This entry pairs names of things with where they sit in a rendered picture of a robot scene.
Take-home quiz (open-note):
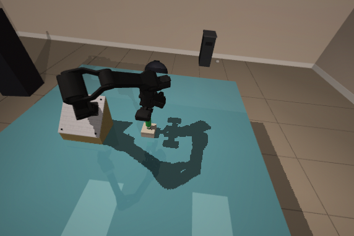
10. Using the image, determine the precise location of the dark green cylinder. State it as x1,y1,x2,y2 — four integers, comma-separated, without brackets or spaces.
145,118,151,127

